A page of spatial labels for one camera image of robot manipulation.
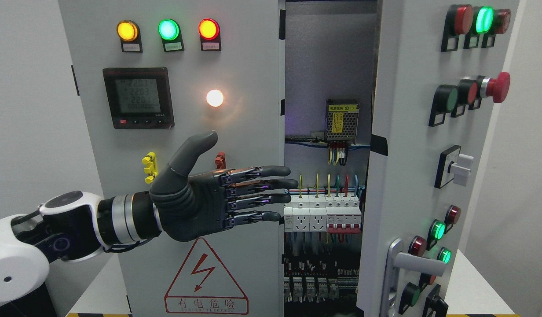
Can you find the grey electrical cabinet body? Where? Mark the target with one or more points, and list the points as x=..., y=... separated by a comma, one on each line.
x=330, y=54

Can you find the lower relay terminal row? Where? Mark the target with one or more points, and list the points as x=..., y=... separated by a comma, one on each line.
x=319, y=278

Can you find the red indicator lamp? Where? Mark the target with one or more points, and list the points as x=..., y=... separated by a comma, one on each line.
x=209, y=35

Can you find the white selector switch right door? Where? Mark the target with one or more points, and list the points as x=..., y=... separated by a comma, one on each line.
x=453, y=166

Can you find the red emergency stop button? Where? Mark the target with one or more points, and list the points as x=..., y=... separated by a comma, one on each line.
x=495, y=87

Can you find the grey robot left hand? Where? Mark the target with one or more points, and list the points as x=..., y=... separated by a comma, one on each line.
x=193, y=206

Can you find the red terminal post block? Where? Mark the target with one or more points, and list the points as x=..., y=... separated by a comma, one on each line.
x=220, y=160

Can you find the black digital power meter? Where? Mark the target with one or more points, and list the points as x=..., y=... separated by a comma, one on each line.
x=139, y=98

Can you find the red handle circuit breaker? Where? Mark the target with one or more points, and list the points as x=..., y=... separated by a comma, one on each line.
x=343, y=215

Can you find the grey cabinet door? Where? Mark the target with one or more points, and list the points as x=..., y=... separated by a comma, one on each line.
x=249, y=71
x=426, y=52

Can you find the yellow terminal post block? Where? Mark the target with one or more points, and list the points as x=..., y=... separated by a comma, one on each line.
x=150, y=167

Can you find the green indicator lamp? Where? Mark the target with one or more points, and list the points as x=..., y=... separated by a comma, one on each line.
x=170, y=34

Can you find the white glowing indicator lamp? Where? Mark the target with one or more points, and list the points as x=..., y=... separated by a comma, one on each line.
x=214, y=98

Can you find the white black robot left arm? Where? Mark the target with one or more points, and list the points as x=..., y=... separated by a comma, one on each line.
x=72, y=227

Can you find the silver door lever handle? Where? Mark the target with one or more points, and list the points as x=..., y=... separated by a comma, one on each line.
x=394, y=301

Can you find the red high voltage warning sticker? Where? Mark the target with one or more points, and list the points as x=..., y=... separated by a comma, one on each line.
x=204, y=285

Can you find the metal mesh power supply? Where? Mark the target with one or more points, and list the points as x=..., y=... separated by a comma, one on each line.
x=341, y=120

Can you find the yellow indicator lamp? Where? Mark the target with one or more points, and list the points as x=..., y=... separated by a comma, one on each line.
x=130, y=36

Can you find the white socket breaker row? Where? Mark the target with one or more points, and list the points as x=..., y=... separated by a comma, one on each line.
x=305, y=213

